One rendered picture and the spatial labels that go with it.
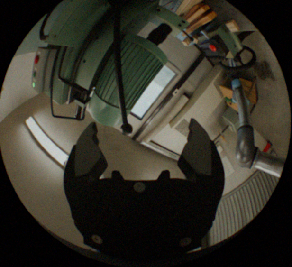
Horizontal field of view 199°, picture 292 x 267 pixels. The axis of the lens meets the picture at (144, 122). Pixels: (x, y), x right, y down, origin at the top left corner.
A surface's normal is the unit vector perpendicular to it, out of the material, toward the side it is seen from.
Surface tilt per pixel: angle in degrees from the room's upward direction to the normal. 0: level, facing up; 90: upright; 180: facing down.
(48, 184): 180
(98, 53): 90
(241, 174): 90
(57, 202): 180
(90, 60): 90
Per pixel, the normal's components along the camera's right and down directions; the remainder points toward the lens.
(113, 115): 0.37, 0.69
